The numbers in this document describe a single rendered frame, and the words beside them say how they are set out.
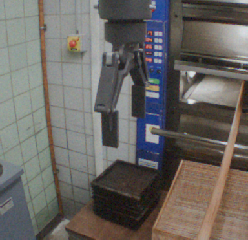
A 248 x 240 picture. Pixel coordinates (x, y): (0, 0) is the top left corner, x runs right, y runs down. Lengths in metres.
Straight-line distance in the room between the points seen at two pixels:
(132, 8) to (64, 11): 1.34
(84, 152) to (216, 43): 1.11
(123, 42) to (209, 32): 1.02
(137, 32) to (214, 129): 1.17
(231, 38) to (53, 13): 1.05
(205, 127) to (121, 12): 1.21
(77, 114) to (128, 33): 1.44
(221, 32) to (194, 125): 0.53
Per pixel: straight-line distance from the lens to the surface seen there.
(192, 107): 1.57
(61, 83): 1.90
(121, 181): 1.57
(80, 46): 1.68
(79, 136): 1.96
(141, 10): 0.49
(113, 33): 0.50
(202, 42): 1.48
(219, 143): 1.20
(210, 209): 0.78
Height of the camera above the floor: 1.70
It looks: 23 degrees down
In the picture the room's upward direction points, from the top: straight up
